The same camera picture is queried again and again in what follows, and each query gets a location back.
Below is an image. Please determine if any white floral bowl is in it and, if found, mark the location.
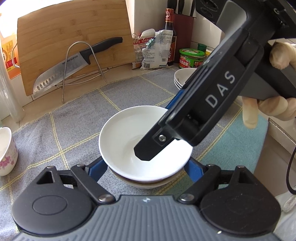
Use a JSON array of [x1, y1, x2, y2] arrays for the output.
[[0, 127, 18, 177], [99, 105, 193, 183]]

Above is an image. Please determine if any small white plate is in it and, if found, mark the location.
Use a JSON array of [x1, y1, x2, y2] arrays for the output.
[[111, 168, 184, 189]]

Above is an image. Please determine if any stack of white plates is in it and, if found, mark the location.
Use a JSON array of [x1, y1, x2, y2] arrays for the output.
[[174, 68, 197, 89]]

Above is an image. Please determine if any gloved right hand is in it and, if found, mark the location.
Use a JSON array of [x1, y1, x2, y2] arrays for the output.
[[241, 42, 296, 130]]

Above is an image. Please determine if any green lid red tub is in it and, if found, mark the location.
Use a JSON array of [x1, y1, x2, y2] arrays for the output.
[[179, 48, 205, 68]]

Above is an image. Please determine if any teal happy doormat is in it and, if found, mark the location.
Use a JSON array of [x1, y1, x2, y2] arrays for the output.
[[159, 113, 269, 195]]

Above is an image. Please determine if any crumpled white food bag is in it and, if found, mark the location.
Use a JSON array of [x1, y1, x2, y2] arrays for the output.
[[141, 30, 171, 69]]

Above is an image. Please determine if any grey checked table mat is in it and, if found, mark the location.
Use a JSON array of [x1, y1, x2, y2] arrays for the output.
[[1, 67, 248, 240]]

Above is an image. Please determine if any red white food packet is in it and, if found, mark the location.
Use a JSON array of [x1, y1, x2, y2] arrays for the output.
[[132, 29, 156, 69]]

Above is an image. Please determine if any red knife block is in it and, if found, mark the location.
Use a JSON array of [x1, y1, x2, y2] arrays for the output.
[[165, 1, 196, 65]]

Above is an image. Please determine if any dark soy sauce bottle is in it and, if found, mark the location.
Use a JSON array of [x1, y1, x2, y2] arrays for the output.
[[165, 8, 177, 66]]

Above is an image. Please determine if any tall plastic wrap roll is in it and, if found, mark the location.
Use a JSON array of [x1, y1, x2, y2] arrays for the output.
[[1, 52, 25, 123]]

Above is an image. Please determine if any bamboo cutting board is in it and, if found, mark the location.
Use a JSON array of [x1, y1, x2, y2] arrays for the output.
[[17, 1, 135, 96]]

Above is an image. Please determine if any orange oil bottle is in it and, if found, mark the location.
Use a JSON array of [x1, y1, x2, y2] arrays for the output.
[[1, 33, 21, 79]]

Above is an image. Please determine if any black cable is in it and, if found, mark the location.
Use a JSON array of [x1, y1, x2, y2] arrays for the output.
[[285, 146, 296, 195]]

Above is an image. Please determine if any metal wire rack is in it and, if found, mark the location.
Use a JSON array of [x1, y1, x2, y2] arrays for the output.
[[61, 38, 113, 102]]

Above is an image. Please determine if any kitchen knife black handle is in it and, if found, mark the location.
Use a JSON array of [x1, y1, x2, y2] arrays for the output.
[[33, 37, 123, 97]]

